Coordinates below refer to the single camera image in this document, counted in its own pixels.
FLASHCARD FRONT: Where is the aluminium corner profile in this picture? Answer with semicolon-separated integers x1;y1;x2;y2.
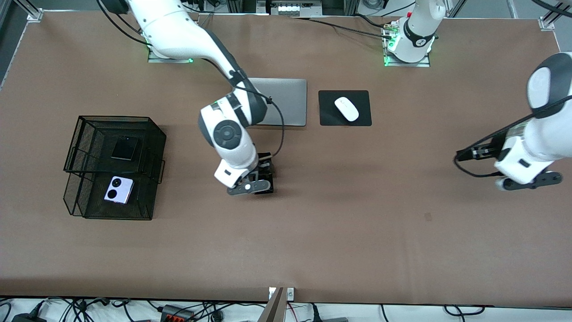
13;0;44;22

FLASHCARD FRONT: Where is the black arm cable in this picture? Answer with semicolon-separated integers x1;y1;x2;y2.
454;0;572;178
96;0;285;158

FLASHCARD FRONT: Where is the thin black table cable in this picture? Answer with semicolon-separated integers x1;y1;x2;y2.
290;16;393;40

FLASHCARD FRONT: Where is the black flip phone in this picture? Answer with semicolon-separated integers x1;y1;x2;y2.
111;136;139;161

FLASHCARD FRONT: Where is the silver closed laptop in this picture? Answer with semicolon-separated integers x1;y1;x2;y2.
247;78;308;127

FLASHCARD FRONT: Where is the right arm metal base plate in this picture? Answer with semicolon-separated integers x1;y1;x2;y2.
147;44;194;64

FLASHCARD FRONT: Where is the black cable loop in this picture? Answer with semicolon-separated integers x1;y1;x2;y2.
442;305;487;317

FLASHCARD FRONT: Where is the white computer mouse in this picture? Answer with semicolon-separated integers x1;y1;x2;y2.
334;97;360;122

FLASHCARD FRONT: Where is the black wire mesh two-tier tray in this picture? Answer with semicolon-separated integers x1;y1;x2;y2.
63;115;167;220

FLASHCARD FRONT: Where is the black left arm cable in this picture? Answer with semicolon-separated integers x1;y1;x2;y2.
454;0;572;178

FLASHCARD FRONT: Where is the white terminal block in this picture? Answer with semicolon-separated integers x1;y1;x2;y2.
277;4;315;15

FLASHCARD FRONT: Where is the power strip with orange switches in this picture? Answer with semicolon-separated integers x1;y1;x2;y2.
160;305;195;322

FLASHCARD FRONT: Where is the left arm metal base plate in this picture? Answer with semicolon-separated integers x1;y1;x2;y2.
383;21;431;68

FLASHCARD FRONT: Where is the thick black table cable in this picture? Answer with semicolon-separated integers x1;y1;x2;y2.
354;13;388;28

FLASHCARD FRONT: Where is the aluminium frame profile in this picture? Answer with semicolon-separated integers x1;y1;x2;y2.
542;0;572;26

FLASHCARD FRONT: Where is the grey slanted post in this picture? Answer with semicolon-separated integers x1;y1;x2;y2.
257;287;286;322

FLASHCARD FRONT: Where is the lavender flip phone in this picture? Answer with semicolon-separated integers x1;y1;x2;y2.
104;176;135;205

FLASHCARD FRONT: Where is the black mouse pad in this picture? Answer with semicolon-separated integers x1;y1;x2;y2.
318;90;372;127

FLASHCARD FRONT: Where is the black slab smartphone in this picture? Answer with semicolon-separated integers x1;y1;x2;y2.
256;153;276;195

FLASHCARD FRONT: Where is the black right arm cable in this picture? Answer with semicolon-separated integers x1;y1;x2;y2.
96;0;285;158

